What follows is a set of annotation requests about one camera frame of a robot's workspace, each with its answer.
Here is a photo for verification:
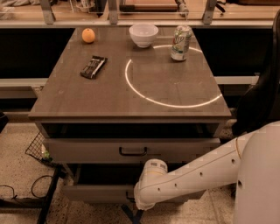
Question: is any green soda can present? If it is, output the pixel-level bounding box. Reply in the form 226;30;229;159
171;25;193;61

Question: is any black office chair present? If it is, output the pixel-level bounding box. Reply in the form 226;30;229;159
232;10;280;136

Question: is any white bowl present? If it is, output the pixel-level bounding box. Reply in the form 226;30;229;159
129;24;158;48

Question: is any black snack bar packet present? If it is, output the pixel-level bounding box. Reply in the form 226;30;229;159
80;56;108;80

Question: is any grey drawer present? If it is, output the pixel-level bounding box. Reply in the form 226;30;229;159
43;138;221;164
61;163;207;205

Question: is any black stand leg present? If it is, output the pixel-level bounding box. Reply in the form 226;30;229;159
0;166;65;224

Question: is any black wire basket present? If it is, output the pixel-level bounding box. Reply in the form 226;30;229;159
25;132;55;167

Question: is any orange fruit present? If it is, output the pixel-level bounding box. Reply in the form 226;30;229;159
81;28;95;44

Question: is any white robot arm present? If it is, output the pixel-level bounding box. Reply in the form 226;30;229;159
134;122;280;224

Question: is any grey drawer cabinet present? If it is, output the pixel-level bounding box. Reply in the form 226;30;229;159
27;26;232;205

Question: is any blue tape cross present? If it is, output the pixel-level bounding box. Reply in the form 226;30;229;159
121;204;144;224

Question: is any black floor cable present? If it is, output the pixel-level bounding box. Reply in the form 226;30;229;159
0;174;54;200

